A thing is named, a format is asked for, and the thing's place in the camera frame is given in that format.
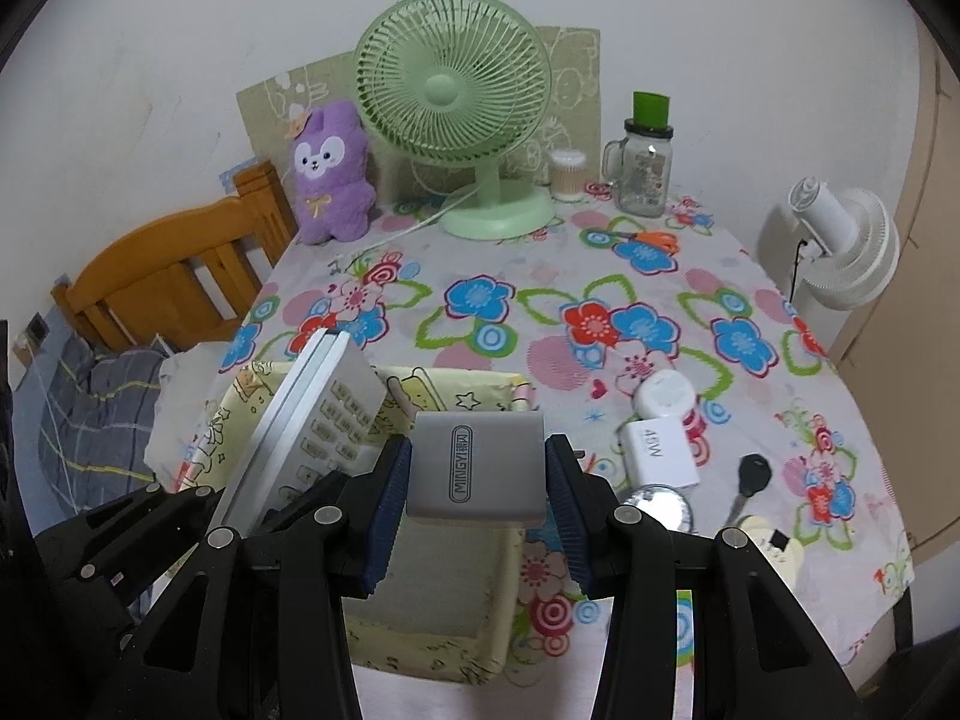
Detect white charger block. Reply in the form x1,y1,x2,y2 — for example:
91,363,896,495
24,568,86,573
619,420,698,488

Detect grey charger block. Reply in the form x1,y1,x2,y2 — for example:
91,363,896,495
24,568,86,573
405,411,545,524

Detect green desk fan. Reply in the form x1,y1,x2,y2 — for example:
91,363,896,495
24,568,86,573
352,0,556,241

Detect cotton swab container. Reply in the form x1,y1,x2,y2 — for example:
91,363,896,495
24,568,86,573
550,150,588,202

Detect white standing fan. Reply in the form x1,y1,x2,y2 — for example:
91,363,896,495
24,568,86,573
787,176,901,312

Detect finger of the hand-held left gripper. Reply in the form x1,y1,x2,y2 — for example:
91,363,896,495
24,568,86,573
34,481,172,565
73,486,224,642

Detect orange handled scissors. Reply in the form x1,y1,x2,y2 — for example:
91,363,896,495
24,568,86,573
611,231,680,254

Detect purple plush toy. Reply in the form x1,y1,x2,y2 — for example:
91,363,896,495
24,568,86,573
289,100,378,245

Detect beige door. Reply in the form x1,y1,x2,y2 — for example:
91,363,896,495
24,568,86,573
847,15,960,541

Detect black key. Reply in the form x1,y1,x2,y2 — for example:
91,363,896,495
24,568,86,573
724,454,773,533

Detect round metal tin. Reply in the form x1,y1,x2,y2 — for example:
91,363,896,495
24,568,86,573
622,486,692,533

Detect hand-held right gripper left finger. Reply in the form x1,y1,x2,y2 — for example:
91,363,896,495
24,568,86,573
97,439,413,720

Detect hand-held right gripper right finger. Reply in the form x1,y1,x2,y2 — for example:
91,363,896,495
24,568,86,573
544,433,856,720

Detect plaid grey bedding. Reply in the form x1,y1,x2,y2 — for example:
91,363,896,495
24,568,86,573
15,334,173,511

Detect cream yellow object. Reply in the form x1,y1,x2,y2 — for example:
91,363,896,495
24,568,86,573
739,516,805,586

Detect floral tablecloth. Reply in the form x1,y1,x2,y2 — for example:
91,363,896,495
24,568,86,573
146,180,916,695

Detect glass mug jar green lid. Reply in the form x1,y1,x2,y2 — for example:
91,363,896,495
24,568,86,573
600,91,676,218

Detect white fan cable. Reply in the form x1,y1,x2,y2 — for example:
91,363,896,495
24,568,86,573
367,191,481,248

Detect yellow printed fabric storage box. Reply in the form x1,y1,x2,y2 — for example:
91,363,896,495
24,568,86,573
146,360,537,683

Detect wooden bed headboard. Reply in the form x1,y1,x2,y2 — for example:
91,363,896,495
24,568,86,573
51,161,297,353

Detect white pillow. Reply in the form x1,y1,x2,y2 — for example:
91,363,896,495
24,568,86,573
146,341,233,488

